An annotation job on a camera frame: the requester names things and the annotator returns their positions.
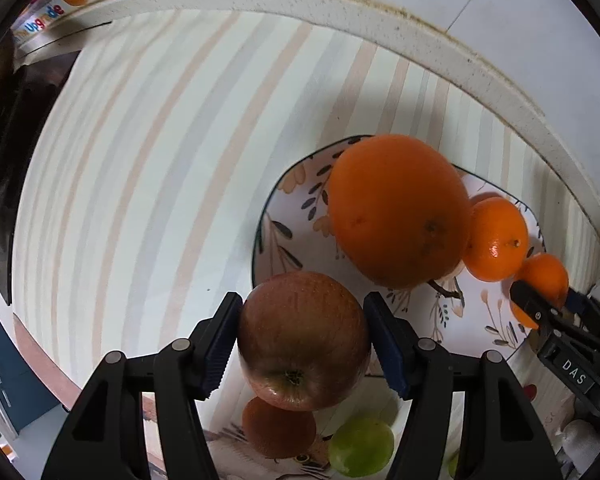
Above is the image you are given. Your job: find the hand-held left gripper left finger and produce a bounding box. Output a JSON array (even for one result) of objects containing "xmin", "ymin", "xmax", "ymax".
[{"xmin": 40, "ymin": 291, "xmax": 244, "ymax": 480}]

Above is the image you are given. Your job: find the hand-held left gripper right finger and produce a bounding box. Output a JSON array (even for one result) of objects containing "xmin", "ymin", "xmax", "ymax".
[{"xmin": 362, "ymin": 291, "xmax": 566, "ymax": 480}]

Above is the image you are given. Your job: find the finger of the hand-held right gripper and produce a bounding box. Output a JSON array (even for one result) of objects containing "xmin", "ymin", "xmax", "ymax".
[
  {"xmin": 509, "ymin": 280, "xmax": 563, "ymax": 333},
  {"xmin": 562, "ymin": 286, "xmax": 600, "ymax": 346}
]

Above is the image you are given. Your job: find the small mandarin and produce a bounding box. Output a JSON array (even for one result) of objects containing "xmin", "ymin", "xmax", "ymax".
[
  {"xmin": 462, "ymin": 196, "xmax": 531, "ymax": 282},
  {"xmin": 511, "ymin": 252, "xmax": 571, "ymax": 331}
]

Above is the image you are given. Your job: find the striped red apple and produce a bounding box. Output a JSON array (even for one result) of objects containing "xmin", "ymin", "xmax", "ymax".
[{"xmin": 236, "ymin": 271, "xmax": 372, "ymax": 412}]

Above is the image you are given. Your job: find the dark reddish orange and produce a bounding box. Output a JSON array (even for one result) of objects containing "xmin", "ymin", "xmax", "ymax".
[{"xmin": 241, "ymin": 396, "xmax": 317, "ymax": 459}]

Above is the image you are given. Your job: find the floral ceramic plate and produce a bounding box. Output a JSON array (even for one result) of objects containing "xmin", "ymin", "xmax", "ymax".
[{"xmin": 251, "ymin": 135, "xmax": 548, "ymax": 386}]

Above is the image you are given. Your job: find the cat-shaped mat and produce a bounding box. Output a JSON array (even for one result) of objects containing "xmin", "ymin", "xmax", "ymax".
[{"xmin": 200, "ymin": 422, "xmax": 336, "ymax": 480}]

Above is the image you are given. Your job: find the large orange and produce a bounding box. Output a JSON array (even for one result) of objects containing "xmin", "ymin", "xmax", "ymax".
[{"xmin": 326, "ymin": 134, "xmax": 473, "ymax": 291}]

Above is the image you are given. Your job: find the striped table mat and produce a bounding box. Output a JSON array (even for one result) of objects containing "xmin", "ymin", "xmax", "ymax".
[{"xmin": 12, "ymin": 7, "xmax": 600, "ymax": 480}]

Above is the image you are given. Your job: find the blue cabinet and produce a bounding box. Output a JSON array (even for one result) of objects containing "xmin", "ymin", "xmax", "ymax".
[{"xmin": 0, "ymin": 280, "xmax": 61, "ymax": 441}]

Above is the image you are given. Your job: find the black gas stove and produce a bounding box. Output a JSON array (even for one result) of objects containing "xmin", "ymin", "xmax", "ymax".
[{"xmin": 0, "ymin": 35, "xmax": 83, "ymax": 306}]

